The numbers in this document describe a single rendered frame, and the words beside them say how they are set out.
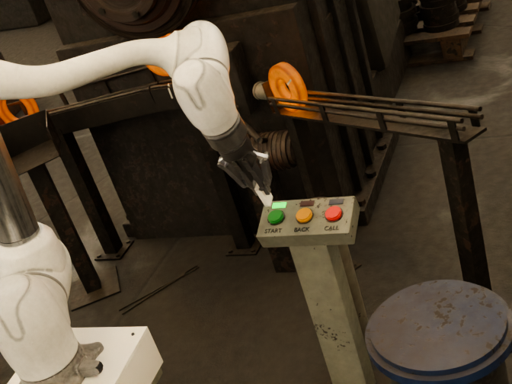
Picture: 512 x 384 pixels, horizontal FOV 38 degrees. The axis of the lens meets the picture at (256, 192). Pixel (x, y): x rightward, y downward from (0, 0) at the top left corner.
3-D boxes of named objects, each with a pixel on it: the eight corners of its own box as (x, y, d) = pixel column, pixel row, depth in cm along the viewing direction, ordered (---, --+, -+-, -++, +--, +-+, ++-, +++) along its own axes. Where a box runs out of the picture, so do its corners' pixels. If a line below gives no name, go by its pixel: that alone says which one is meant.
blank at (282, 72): (297, 115, 236) (289, 120, 235) (270, 75, 237) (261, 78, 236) (315, 95, 222) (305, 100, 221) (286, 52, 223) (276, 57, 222)
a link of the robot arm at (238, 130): (205, 107, 165) (216, 125, 169) (195, 139, 160) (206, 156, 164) (242, 103, 161) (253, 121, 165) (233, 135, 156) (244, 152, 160)
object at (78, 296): (56, 289, 305) (-24, 134, 271) (118, 265, 307) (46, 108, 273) (58, 317, 287) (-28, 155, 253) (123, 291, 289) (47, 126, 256)
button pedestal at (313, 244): (324, 370, 222) (267, 195, 193) (404, 373, 212) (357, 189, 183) (309, 411, 209) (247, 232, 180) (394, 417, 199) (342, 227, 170)
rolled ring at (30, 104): (-15, 99, 296) (-10, 95, 298) (15, 137, 301) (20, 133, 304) (13, 81, 285) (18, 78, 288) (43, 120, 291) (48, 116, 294)
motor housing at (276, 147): (277, 254, 281) (235, 128, 256) (333, 252, 272) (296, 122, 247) (266, 276, 271) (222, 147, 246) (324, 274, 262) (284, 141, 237)
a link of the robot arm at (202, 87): (243, 129, 156) (239, 88, 164) (212, 76, 145) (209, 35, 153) (196, 145, 158) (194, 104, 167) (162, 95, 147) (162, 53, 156)
